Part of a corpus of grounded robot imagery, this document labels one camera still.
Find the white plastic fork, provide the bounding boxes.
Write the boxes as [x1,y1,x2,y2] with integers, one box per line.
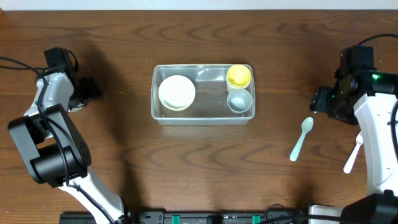
[343,132,363,174]

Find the pale green plastic spoon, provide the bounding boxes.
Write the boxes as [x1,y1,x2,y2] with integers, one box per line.
[289,117,314,162]

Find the white bowl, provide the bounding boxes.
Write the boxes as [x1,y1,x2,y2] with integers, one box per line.
[158,75,196,107]

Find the yellow cup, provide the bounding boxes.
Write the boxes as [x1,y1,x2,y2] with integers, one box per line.
[226,65,252,89]

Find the grey cup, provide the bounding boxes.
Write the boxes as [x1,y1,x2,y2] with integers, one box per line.
[226,89,253,114]

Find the white cup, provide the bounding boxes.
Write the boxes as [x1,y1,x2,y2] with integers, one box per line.
[226,81,240,93]

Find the grey bowl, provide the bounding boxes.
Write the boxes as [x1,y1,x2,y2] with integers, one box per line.
[68,105,85,113]

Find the yellow bowl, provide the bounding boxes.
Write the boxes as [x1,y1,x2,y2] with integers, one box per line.
[165,105,189,112]

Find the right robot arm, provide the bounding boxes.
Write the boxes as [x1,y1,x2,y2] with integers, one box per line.
[308,45,397,223]

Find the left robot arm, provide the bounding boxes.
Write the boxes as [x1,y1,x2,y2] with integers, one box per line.
[8,47,133,223]

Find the clear plastic container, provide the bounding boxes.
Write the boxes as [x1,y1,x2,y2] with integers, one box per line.
[151,64,256,126]

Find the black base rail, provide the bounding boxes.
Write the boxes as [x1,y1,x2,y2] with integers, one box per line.
[58,203,312,224]

